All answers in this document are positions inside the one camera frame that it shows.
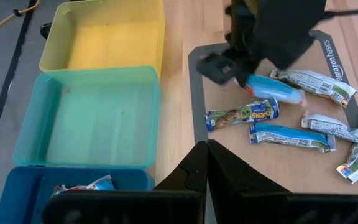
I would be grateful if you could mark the black-bordered silicone baking mat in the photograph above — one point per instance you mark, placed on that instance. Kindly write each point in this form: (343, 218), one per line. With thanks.
(291, 169)

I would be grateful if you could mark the red colourful granola bar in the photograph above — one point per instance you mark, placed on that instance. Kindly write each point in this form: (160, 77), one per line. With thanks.
(102, 184)

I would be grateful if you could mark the blue plastic bin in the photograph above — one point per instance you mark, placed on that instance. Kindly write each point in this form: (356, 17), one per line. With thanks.
(14, 199)

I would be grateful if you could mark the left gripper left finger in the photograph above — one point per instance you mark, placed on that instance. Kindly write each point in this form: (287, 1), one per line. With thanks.
(179, 205)

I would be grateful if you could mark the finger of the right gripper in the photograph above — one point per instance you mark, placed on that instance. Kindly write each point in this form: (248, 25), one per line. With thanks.
(244, 73)
(208, 70)

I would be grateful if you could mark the teal plastic bin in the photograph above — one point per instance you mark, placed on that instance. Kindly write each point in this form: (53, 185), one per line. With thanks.
(89, 124)

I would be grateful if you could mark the green Chewy granola bar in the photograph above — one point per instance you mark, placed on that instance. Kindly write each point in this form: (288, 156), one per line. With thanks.
(244, 114)

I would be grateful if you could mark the blue granola bar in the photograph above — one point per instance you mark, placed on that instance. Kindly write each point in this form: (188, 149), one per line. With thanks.
(272, 89)
(291, 137)

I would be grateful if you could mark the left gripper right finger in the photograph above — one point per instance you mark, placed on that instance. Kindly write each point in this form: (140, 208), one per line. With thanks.
(259, 205)

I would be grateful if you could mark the silver-backed granola bar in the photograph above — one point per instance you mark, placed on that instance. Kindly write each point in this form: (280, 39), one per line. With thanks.
(328, 126)
(315, 83)
(357, 161)

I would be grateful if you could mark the yellow plastic bin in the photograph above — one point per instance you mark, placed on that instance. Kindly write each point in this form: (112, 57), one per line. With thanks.
(113, 46)

